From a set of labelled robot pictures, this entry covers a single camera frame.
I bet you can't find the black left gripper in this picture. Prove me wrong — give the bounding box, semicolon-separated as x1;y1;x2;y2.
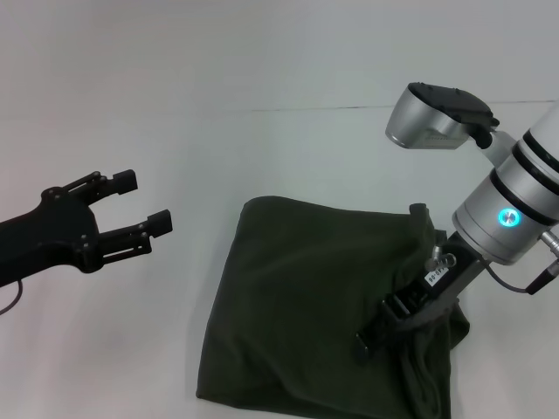
0;168;174;290

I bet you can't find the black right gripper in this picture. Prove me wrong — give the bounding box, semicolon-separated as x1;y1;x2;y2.
354;202;493;364

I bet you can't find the dark green FREE! t-shirt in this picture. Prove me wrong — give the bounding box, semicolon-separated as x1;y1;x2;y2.
195;195;473;419

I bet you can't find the silver right gripper cable connector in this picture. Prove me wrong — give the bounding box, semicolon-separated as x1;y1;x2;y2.
429;244;458;271

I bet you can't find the thin black left gripper cable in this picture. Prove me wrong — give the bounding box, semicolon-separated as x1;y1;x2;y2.
0;278;25;316

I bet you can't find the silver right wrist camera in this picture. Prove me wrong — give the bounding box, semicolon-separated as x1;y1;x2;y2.
384;81;501;152

